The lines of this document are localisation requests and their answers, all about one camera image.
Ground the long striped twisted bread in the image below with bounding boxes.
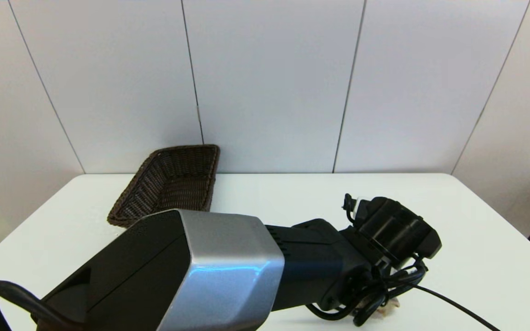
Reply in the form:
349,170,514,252
374,298,401,318

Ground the thin black cable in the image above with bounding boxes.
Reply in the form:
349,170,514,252
305,193,501,331

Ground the dark brown wicker basket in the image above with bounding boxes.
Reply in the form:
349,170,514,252
107,144,221,229

